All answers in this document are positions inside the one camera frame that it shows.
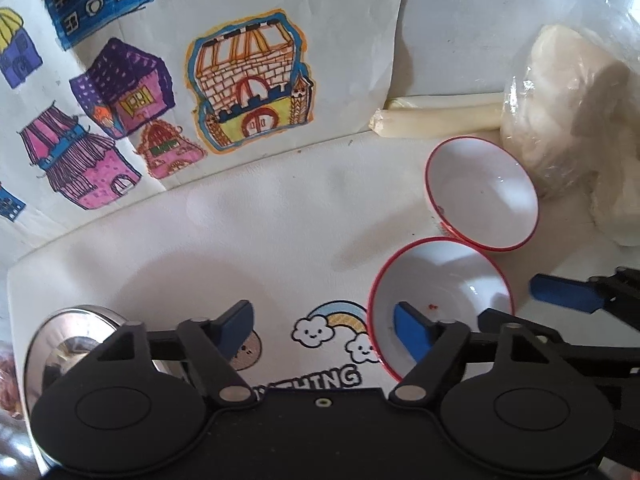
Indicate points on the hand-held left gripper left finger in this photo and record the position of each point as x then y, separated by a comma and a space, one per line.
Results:
235, 325

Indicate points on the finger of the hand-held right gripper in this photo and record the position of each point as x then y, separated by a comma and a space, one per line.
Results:
565, 292
590, 355

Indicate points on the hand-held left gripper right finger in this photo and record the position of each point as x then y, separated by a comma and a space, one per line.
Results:
411, 330

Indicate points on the small white bowl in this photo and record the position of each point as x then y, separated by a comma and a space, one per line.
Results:
480, 190
450, 285

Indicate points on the stainless steel bowl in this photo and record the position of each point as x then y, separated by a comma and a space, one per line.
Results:
65, 340

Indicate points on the white cartoon table mat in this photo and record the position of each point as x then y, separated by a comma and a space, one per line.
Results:
225, 240

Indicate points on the plastic bag of white buns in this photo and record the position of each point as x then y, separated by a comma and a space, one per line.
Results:
565, 110

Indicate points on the white rolled paper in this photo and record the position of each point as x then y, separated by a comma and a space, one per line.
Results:
440, 122

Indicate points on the coloured houses drawing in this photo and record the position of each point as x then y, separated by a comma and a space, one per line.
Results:
165, 25

